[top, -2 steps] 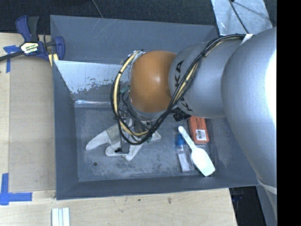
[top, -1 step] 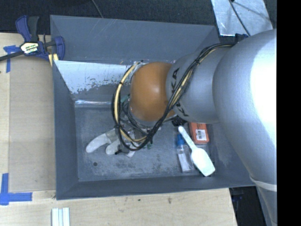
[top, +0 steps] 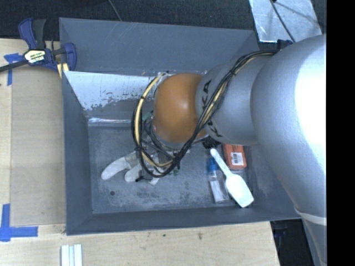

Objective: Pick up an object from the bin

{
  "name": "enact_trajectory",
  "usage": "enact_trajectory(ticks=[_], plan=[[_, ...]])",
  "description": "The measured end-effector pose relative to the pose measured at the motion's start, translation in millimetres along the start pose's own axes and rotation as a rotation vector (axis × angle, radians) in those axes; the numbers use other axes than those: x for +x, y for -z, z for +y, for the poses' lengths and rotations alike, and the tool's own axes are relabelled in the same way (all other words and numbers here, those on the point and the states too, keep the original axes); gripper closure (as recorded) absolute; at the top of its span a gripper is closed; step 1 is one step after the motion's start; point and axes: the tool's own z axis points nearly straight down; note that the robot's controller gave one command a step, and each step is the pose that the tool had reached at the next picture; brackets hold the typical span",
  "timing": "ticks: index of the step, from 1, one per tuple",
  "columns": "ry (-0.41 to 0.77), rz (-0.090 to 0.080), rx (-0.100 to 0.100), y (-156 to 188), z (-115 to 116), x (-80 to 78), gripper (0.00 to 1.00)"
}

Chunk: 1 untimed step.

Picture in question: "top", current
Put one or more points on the white rubber glove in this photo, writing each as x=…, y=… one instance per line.
x=116, y=166

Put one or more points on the clear bottle with blue cap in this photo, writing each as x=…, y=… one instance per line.
x=217, y=183

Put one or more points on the orange packet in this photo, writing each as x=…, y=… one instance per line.
x=235, y=155

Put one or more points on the white plastic scoop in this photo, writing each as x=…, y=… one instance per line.
x=238, y=188

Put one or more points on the grey metal bin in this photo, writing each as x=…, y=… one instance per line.
x=116, y=48

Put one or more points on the pale wood board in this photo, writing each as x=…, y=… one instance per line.
x=36, y=148

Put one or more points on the black cylinder on white bracket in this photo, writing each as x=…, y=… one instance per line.
x=210, y=143

